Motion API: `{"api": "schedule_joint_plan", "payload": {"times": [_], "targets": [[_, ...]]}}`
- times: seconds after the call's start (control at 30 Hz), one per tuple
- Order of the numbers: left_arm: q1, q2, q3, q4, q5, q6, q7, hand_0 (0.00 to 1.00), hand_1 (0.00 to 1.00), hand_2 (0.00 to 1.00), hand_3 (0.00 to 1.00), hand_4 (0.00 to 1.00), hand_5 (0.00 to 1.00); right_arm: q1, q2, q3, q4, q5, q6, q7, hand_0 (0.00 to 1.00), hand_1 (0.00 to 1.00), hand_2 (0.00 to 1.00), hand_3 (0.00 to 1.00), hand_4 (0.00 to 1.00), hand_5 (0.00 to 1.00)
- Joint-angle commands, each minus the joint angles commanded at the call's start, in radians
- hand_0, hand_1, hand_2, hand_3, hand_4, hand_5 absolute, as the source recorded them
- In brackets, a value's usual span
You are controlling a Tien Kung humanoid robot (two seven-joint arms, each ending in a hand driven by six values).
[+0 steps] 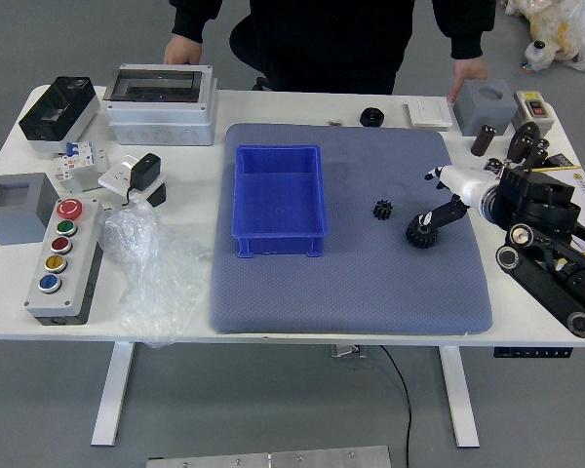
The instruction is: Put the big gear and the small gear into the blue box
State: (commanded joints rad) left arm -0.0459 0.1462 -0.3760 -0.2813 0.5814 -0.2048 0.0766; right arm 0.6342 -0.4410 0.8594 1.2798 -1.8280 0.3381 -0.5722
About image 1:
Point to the person's right hand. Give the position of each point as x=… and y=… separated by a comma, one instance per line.
x=180, y=51

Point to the grey push button station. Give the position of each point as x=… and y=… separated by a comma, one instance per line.
x=63, y=292

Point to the black and white enclosure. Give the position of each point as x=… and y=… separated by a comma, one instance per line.
x=58, y=109

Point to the white bottle black cap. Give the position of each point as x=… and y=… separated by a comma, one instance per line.
x=538, y=56

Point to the white yellow plastic bag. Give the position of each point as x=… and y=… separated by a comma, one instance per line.
x=575, y=24

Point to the grey-blue mat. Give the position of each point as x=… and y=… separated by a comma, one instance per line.
x=346, y=292

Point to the black capacitor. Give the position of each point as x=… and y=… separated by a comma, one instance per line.
x=492, y=164

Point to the white blue circuit breaker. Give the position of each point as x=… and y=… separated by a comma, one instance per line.
x=78, y=161

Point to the white wall switch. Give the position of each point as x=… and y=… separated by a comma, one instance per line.
x=429, y=112

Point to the person's left hand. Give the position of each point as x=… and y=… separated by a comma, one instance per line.
x=470, y=70

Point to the black table control panel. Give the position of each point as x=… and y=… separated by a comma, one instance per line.
x=534, y=352

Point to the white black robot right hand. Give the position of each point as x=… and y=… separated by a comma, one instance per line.
x=463, y=183

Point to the white power socket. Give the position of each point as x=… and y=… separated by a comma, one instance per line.
x=114, y=178

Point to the grey block square hole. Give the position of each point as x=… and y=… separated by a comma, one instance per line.
x=14, y=219

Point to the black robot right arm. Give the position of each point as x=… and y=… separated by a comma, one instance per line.
x=541, y=195

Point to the black hex nut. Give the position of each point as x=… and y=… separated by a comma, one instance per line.
x=372, y=116

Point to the grey metal plate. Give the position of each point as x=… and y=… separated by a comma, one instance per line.
x=268, y=459

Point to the white table leg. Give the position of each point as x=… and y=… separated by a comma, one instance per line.
x=460, y=390
x=112, y=390

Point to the big black gear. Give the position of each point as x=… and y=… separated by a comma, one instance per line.
x=421, y=240

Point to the grey distribution box clear lid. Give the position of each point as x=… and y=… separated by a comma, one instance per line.
x=161, y=114

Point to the black power adapter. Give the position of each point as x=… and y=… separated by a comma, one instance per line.
x=145, y=169

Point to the blue plastic box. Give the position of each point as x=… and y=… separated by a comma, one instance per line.
x=278, y=195

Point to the clear plastic bag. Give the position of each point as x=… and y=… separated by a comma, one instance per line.
x=151, y=273

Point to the grey block round hole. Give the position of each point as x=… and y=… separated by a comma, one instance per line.
x=482, y=114

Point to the person's left forearm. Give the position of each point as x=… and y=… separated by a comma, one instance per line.
x=463, y=29

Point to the metal bracket under table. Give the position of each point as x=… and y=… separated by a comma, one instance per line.
x=348, y=351

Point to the black office chair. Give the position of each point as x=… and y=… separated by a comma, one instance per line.
x=241, y=44

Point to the small black flat module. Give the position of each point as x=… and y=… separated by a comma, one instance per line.
x=563, y=160

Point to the small black gear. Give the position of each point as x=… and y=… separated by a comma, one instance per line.
x=383, y=210

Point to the small black box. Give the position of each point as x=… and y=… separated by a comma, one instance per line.
x=157, y=196

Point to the grey switch box red button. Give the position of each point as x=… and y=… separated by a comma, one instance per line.
x=534, y=109

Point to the person's right forearm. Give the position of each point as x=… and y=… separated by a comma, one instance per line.
x=190, y=19

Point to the person's torso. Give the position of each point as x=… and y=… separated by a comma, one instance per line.
x=336, y=44

